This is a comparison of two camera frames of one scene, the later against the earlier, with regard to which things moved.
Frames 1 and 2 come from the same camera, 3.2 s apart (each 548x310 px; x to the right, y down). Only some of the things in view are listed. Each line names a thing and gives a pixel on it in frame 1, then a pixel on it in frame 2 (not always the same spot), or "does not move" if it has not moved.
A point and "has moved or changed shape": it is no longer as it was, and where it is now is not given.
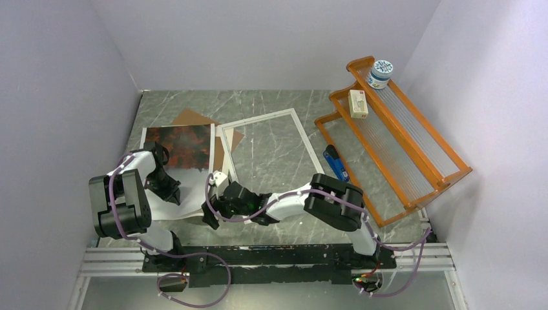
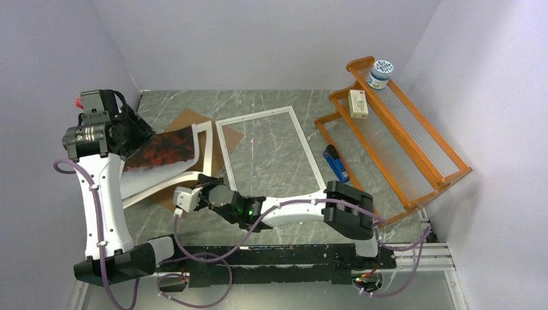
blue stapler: x=334 y=159 does not move
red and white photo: x=189 y=165 has moved or changed shape
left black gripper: x=172 y=194 to x=142 y=132
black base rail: x=271 y=265 does not move
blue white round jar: x=381 y=71 does not move
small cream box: x=357 y=104 does not move
